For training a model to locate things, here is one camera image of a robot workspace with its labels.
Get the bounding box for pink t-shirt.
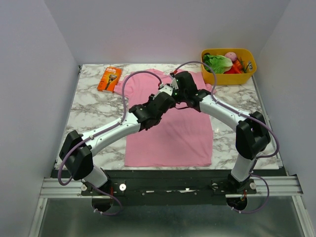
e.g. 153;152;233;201
124;73;213;167

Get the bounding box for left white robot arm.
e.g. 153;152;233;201
58;92;176;195

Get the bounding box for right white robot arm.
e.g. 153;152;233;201
170;71;271;194

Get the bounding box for green toy lettuce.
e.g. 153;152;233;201
202;54;233;74

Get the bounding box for red toy pepper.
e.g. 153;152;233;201
224;67;241;74

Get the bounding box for orange razor box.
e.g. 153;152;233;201
97;67;122;93

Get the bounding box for orange toy carrot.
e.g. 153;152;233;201
232;59;244;74

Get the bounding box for pink toy ball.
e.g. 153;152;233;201
225;52;237;62

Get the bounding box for yellow plastic bin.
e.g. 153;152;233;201
201;48;257;85

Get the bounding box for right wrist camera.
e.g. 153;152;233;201
170;78;179;90

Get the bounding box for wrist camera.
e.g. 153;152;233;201
158;84;173;96
170;78;179;90

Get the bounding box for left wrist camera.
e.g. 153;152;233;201
158;84;173;96

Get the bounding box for black base frame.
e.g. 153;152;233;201
50;169;288;207

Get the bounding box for aluminium rail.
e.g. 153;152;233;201
39;176;303;198

